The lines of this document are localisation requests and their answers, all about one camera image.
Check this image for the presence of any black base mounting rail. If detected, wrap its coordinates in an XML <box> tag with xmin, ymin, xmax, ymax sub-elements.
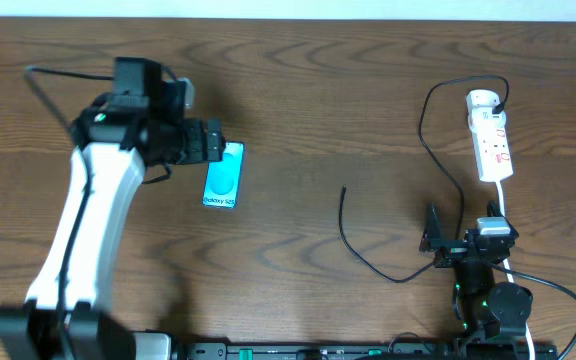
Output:
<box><xmin>182</xmin><ymin>339</ymin><xmax>559</xmax><ymax>360</ymax></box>

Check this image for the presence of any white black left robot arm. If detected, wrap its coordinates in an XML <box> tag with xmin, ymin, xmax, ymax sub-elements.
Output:
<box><xmin>0</xmin><ymin>57</ymin><xmax>226</xmax><ymax>359</ymax></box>

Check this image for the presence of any white power strip cord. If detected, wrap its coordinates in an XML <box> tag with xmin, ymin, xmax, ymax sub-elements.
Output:
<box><xmin>495</xmin><ymin>180</ymin><xmax>537</xmax><ymax>360</ymax></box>

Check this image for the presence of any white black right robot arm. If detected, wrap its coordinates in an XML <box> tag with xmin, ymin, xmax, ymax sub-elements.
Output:
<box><xmin>419</xmin><ymin>202</ymin><xmax>533</xmax><ymax>357</ymax></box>

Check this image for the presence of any blue screen Galaxy smartphone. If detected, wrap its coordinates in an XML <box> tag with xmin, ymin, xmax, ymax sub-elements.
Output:
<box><xmin>202</xmin><ymin>142</ymin><xmax>245</xmax><ymax>209</ymax></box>

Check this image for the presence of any white power strip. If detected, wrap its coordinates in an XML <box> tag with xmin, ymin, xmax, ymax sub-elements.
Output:
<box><xmin>466</xmin><ymin>89</ymin><xmax>513</xmax><ymax>183</ymax></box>

